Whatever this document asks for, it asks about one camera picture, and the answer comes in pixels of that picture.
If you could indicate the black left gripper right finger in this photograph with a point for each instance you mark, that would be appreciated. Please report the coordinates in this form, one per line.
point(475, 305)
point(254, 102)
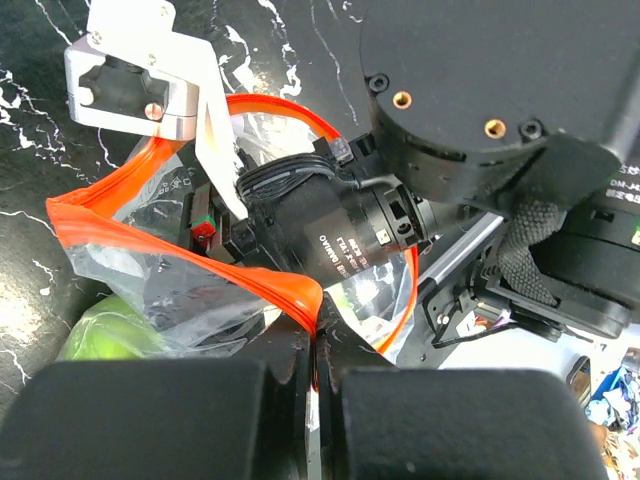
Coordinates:
point(378, 421)

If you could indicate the green fake apple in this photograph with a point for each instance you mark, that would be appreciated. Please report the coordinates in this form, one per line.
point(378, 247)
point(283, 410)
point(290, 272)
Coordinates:
point(112, 330)

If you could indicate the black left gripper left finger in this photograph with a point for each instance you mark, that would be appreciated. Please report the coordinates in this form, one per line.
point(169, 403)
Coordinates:
point(241, 417)

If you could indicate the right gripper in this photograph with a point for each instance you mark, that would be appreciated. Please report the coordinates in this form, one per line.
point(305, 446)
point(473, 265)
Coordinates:
point(282, 198)

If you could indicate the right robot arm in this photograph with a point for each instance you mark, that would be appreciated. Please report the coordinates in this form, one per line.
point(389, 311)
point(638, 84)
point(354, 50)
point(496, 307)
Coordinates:
point(521, 117)

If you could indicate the clear zip top bag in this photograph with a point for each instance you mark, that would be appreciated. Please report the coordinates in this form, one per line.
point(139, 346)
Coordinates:
point(131, 231)

